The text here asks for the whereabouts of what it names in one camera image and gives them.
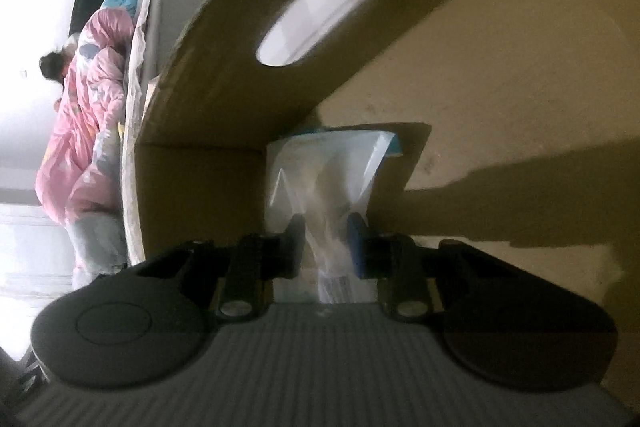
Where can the person with dark hair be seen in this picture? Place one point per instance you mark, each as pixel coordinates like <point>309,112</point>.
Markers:
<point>54,65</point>

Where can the white striped rolled blanket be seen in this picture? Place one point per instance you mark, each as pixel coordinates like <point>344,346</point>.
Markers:
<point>141,69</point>

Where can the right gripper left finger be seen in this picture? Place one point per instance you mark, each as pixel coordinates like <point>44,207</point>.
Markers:
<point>246,271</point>

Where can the large brown cardboard box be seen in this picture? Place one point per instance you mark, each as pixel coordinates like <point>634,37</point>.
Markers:
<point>519,120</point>

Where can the clear packaged cloth bag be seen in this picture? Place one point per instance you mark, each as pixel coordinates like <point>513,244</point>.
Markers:
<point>324,177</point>

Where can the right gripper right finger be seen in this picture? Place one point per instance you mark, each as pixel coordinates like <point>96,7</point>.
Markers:
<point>397,267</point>

